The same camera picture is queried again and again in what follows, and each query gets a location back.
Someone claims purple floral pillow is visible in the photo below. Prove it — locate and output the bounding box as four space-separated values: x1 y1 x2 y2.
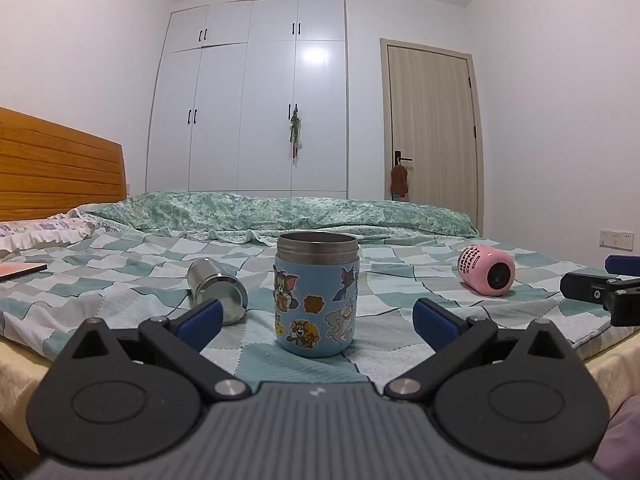
0 209 110 262

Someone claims stainless steel cup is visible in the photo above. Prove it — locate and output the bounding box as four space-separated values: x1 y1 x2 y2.
186 257 249 327

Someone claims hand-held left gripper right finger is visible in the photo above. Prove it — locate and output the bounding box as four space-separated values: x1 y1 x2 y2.
382 297 584 403

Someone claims light wooden door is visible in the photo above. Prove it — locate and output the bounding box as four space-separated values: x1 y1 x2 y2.
379 37 485 236

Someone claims wooden headboard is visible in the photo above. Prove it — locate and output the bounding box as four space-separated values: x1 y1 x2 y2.
0 106 126 224

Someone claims green checked bedsheet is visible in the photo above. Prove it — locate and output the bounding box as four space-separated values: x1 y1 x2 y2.
0 220 640 392

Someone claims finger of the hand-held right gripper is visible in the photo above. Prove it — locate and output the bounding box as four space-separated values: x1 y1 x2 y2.
604 254 640 277
559 272 640 307

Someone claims hanging green red ornament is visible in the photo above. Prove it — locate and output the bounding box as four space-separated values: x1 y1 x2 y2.
288 109 304 166

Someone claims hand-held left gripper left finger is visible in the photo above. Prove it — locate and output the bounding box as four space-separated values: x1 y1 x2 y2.
59 298 252 404

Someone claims blue cartoon sticker cup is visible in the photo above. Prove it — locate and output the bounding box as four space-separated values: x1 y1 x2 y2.
273 231 360 359

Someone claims white wardrobe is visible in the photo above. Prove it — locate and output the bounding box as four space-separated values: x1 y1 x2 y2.
145 0 350 200

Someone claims brown hanging pouch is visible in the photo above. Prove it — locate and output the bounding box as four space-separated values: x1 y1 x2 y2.
389 163 411 202

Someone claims white wall socket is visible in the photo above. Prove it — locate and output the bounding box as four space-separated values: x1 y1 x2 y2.
599 228 635 251

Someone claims green floral quilt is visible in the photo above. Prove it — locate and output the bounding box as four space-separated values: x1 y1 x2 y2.
81 190 479 247

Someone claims red flat book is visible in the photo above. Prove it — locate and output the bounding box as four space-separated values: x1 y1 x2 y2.
0 261 49 285

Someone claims pink cup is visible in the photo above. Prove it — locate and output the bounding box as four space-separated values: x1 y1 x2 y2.
457 244 516 297

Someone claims pink cloth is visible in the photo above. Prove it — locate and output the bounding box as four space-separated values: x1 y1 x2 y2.
604 394 640 465

